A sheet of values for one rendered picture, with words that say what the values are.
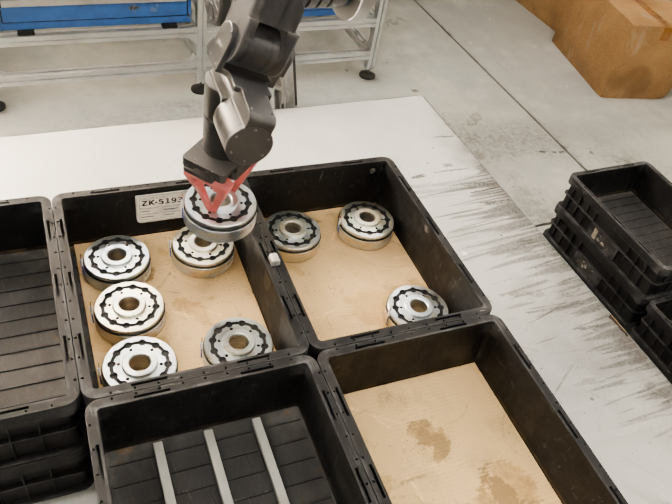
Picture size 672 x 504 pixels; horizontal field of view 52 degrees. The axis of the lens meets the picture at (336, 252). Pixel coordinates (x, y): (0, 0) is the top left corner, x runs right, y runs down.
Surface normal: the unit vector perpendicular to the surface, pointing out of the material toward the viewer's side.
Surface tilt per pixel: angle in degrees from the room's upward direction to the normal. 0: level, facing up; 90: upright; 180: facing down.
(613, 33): 89
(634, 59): 90
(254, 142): 94
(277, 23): 86
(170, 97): 0
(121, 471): 0
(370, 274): 0
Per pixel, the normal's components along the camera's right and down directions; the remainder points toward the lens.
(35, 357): 0.15, -0.71
